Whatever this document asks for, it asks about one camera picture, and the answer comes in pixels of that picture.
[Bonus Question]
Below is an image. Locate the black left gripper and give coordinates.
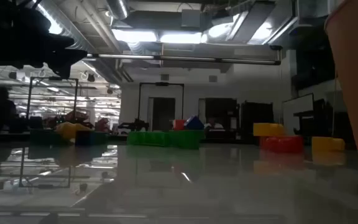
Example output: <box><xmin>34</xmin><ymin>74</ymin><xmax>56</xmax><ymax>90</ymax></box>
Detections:
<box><xmin>0</xmin><ymin>0</ymin><xmax>88</xmax><ymax>79</ymax></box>

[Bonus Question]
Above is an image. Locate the large yellow block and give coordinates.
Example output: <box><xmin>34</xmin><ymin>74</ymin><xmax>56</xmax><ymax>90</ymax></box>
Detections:
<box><xmin>54</xmin><ymin>121</ymin><xmax>93</xmax><ymax>144</ymax></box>
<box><xmin>311</xmin><ymin>136</ymin><xmax>346</xmax><ymax>153</ymax></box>
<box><xmin>253</xmin><ymin>123</ymin><xmax>287</xmax><ymax>137</ymax></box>

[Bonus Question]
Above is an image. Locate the small green block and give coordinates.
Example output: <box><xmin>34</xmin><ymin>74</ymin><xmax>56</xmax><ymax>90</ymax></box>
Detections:
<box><xmin>29</xmin><ymin>129</ymin><xmax>62</xmax><ymax>146</ymax></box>

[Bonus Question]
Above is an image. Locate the long green block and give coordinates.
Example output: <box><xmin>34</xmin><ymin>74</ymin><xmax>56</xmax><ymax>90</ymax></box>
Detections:
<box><xmin>126</xmin><ymin>131</ymin><xmax>172</xmax><ymax>148</ymax></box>
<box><xmin>168</xmin><ymin>129</ymin><xmax>206</xmax><ymax>150</ymax></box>

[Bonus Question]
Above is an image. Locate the small orange-red block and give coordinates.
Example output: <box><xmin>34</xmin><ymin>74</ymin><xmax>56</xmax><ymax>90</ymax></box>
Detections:
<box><xmin>172</xmin><ymin>119</ymin><xmax>186</xmax><ymax>131</ymax></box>

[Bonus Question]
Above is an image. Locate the small blue block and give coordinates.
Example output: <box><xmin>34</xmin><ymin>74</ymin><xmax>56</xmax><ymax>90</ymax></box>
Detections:
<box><xmin>184</xmin><ymin>115</ymin><xmax>205</xmax><ymax>131</ymax></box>

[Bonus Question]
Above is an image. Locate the large red block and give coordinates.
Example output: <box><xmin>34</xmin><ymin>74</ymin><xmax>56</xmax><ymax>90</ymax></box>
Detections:
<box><xmin>259</xmin><ymin>135</ymin><xmax>305</xmax><ymax>154</ymax></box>

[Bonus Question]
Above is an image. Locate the red machine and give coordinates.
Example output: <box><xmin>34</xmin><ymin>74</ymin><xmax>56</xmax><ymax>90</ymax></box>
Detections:
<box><xmin>94</xmin><ymin>117</ymin><xmax>111</xmax><ymax>134</ymax></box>
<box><xmin>64</xmin><ymin>110</ymin><xmax>90</xmax><ymax>124</ymax></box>

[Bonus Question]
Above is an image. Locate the ceiling light panel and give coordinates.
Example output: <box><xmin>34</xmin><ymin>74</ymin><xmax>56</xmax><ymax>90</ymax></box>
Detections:
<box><xmin>159</xmin><ymin>32</ymin><xmax>203</xmax><ymax>44</ymax></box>
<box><xmin>112</xmin><ymin>29</ymin><xmax>158</xmax><ymax>43</ymax></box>

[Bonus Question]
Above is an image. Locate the door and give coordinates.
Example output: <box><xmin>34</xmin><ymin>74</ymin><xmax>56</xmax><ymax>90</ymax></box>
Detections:
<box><xmin>147</xmin><ymin>96</ymin><xmax>177</xmax><ymax>133</ymax></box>

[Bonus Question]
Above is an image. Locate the grey ceiling box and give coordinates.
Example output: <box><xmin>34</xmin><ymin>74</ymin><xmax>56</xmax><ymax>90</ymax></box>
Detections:
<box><xmin>181</xmin><ymin>9</ymin><xmax>202</xmax><ymax>29</ymax></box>

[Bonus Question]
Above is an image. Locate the black cabinet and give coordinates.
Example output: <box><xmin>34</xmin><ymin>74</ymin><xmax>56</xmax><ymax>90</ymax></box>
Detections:
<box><xmin>240</xmin><ymin>101</ymin><xmax>275</xmax><ymax>141</ymax></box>
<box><xmin>204</xmin><ymin>98</ymin><xmax>239</xmax><ymax>140</ymax></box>

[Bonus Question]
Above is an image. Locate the whiteboard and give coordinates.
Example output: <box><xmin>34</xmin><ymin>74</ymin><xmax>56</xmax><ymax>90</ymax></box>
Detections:
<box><xmin>282</xmin><ymin>93</ymin><xmax>315</xmax><ymax>137</ymax></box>

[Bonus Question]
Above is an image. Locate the orange plastic bin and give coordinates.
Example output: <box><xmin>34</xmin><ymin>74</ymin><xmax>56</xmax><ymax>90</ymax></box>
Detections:
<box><xmin>324</xmin><ymin>0</ymin><xmax>358</xmax><ymax>180</ymax></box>

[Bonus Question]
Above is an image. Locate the corrugated silver air duct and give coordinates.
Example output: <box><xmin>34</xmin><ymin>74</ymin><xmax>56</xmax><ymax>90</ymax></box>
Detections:
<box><xmin>32</xmin><ymin>0</ymin><xmax>124</xmax><ymax>55</ymax></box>

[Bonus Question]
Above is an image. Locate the black frame workstation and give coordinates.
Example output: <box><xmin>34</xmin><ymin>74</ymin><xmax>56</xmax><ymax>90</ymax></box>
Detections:
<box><xmin>137</xmin><ymin>82</ymin><xmax>185</xmax><ymax>136</ymax></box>
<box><xmin>25</xmin><ymin>77</ymin><xmax>80</xmax><ymax>128</ymax></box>

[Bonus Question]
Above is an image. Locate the round silver duct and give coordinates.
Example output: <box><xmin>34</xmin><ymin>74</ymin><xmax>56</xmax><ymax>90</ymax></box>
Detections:
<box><xmin>106</xmin><ymin>0</ymin><xmax>130</xmax><ymax>20</ymax></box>

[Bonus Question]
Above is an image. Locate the long horizontal metal rail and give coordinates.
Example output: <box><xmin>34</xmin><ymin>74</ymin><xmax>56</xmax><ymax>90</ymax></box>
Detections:
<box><xmin>82</xmin><ymin>52</ymin><xmax>282</xmax><ymax>66</ymax></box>

